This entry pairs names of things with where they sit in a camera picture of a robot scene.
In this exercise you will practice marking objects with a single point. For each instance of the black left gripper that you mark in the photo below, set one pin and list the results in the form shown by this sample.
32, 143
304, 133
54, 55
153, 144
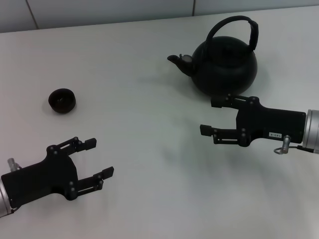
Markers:
42, 178

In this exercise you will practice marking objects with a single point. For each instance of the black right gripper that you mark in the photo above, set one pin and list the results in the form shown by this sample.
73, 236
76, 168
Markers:
274, 123

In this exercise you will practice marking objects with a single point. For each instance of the black round teapot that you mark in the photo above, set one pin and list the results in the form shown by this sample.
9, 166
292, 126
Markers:
224, 67

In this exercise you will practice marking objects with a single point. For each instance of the dark brown teacup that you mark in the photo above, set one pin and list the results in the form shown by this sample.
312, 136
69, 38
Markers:
62, 102

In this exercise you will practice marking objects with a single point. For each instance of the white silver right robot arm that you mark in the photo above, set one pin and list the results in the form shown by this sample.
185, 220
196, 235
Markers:
312, 130

